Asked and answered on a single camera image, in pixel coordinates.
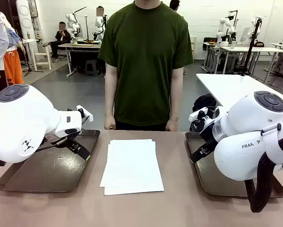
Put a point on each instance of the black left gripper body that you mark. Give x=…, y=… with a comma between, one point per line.
x=68, y=139

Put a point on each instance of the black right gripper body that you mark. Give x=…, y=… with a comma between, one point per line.
x=208, y=133

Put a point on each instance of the person's left forearm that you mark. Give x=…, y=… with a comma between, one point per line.
x=176, y=94

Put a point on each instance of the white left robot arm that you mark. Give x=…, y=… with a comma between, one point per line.
x=25, y=113

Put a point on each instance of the person's right forearm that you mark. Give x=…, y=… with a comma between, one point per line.
x=111, y=92

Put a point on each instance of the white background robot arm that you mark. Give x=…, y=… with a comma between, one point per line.
x=253, y=22
x=224, y=21
x=99, y=23
x=72, y=23

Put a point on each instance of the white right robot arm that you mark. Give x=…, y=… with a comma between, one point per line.
x=250, y=123

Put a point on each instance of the person's left hand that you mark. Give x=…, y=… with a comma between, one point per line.
x=172, y=124

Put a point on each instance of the person's right hand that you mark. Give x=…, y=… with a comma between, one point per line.
x=109, y=124

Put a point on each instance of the black step stool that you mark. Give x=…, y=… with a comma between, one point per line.
x=193, y=126

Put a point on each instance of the brown plastic serving tray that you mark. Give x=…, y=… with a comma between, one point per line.
x=207, y=175
x=54, y=170

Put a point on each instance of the black backpack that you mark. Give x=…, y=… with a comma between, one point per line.
x=203, y=100

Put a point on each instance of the large white rounded table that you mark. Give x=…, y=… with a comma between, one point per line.
x=226, y=82

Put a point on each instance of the person's black trousers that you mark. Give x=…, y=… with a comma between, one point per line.
x=141, y=126

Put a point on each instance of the grey plastic stool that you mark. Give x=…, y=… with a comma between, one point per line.
x=91, y=66

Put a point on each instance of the black floor tripod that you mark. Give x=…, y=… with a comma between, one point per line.
x=27, y=66

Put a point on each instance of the white wooden chair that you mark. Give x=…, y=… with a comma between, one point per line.
x=45, y=56

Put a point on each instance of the white drawer cabinet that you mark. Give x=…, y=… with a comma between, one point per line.
x=193, y=47

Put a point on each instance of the white background desk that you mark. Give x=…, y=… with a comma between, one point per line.
x=250, y=49

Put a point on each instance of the grey background work table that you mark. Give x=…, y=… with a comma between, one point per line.
x=84, y=46

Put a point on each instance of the person torso green T-shirt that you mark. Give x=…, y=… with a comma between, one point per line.
x=143, y=59

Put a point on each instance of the seated person in black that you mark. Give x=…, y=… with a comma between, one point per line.
x=61, y=37

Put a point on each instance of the thin lamp stand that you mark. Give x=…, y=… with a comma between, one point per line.
x=86, y=28

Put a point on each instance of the white standing air conditioner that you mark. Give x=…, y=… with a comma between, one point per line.
x=25, y=21

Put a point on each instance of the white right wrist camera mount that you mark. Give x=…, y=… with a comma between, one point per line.
x=198, y=115

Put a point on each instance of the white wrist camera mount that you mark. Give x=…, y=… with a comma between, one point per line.
x=198, y=115
x=87, y=116

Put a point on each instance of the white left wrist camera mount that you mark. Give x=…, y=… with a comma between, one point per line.
x=87, y=116

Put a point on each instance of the tall black camera stand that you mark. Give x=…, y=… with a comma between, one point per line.
x=251, y=50

